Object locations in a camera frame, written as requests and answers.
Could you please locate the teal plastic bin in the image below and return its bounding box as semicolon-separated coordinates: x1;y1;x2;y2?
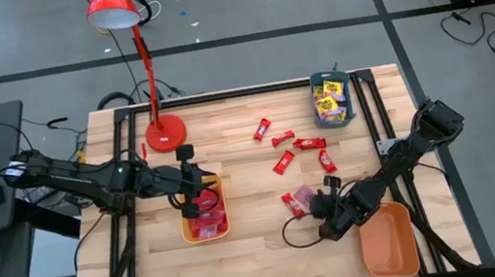
305;67;359;132

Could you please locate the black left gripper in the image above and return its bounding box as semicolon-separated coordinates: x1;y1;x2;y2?
162;139;224;223

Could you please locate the black right camera cable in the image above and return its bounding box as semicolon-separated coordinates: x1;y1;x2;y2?
275;183;342;252

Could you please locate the black left camera cable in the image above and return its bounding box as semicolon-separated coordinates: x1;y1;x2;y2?
166;184;223;219

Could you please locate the black coiled cable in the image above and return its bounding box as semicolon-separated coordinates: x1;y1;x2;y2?
127;0;157;29

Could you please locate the orange plastic bin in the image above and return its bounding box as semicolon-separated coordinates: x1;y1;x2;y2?
354;197;422;277

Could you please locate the black thick hose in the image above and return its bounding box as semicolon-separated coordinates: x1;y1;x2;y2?
94;87;138;112

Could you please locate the red candy pack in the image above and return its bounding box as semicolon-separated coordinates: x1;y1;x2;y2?
188;208;229;231
192;186;227;211

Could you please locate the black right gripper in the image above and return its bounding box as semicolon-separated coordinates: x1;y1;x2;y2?
304;169;368;245

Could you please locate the red desk lamp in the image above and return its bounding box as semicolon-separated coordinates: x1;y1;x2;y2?
83;0;192;163

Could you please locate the white flat panel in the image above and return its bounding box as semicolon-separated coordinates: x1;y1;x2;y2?
22;221;85;277

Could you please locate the yellow plastic bin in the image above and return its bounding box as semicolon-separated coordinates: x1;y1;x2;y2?
173;171;233;246

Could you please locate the black camera cable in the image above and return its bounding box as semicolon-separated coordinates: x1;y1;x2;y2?
166;184;223;219
275;183;342;252

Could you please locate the pink transparent candy pack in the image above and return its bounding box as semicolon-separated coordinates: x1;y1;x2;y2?
196;225;222;241
293;183;319;214

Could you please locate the black floor cable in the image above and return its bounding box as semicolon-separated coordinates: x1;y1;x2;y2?
438;5;495;62

